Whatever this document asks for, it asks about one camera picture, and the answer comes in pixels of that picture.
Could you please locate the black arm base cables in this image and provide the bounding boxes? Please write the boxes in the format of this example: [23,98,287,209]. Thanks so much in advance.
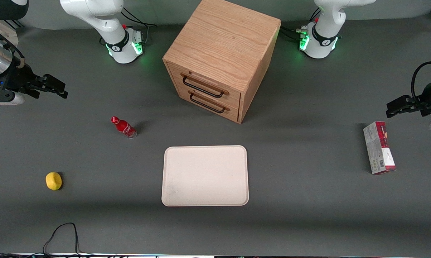
[279,6,322,42]
[120,6,158,46]

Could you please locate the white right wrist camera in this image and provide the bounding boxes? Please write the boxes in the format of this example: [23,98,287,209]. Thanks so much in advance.
[0,92,25,105]

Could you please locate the cream plastic tray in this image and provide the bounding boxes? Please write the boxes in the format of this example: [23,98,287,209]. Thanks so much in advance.
[161,145,250,207]

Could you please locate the oak wooden drawer cabinet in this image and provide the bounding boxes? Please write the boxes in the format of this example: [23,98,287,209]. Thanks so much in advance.
[162,0,282,124]

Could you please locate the light wooden board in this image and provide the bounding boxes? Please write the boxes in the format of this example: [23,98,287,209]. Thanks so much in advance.
[0,20,20,48]

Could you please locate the thin black table cable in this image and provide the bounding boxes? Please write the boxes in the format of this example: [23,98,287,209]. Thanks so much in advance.
[42,222,92,257]

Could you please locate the yellow lemon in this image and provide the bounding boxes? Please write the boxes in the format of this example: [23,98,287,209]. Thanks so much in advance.
[45,172,63,191]

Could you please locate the black left wrist cable loop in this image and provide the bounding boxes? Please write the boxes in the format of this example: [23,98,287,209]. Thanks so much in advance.
[411,61,431,105]

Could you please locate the black right arm base cables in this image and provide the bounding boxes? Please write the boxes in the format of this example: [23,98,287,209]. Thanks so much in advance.
[120,6,158,46]

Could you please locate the wooden drawer front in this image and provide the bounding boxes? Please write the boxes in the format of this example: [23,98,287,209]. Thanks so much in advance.
[166,62,242,109]
[171,80,241,123]

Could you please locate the red cola bottle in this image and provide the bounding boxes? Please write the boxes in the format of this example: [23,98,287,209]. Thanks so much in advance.
[110,115,138,139]

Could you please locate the black left arm base cables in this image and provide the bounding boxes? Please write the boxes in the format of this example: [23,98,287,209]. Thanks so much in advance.
[279,6,322,42]

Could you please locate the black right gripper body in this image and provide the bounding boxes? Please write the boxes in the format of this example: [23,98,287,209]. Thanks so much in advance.
[0,64,36,104]

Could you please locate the red tartan biscuit box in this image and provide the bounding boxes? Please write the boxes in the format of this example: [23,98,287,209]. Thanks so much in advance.
[363,121,397,175]

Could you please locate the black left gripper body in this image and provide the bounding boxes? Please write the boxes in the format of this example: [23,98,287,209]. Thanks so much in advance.
[413,76,431,117]

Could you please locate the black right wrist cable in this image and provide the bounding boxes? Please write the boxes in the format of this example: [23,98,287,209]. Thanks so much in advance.
[0,23,25,69]

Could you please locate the black metal drawer handle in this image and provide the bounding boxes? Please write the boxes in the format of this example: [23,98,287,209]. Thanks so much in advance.
[180,73,231,99]
[188,90,231,114]

